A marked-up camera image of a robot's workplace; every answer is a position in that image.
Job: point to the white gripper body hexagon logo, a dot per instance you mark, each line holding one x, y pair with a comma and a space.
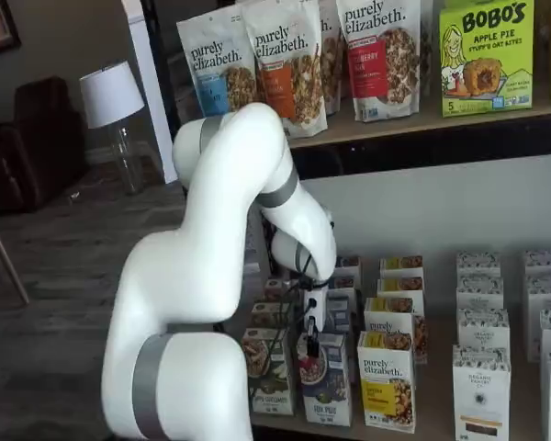
316, 305

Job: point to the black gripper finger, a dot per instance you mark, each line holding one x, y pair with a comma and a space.
301, 347
312, 342

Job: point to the blue and white cereal box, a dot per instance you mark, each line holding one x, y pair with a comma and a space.
326, 390
348, 266
342, 290
339, 317

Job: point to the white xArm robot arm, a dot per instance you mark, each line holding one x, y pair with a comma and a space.
188, 285

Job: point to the green and white cereal box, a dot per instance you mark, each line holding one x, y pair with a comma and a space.
266, 317
275, 290
268, 390

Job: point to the yellow purely elizabeth box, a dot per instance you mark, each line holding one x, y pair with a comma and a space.
390, 312
401, 286
401, 266
385, 386

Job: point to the black metal shelf rack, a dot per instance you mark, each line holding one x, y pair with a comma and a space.
418, 138

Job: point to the green Bobo's apple pie box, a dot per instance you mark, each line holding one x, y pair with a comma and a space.
486, 55

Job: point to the orange label granola bag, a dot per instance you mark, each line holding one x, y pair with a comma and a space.
284, 69

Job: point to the white granola bag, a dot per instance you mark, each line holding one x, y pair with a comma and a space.
331, 55

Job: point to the red label granola bag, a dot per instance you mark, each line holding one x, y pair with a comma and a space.
381, 59

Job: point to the blue label granola bag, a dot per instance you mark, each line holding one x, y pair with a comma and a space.
211, 69

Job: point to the white shade glass lamp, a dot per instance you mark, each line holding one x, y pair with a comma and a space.
110, 94

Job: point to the chair with wooden legs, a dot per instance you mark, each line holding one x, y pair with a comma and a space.
0, 248

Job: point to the dark brown armchair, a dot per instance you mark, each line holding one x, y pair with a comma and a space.
32, 151

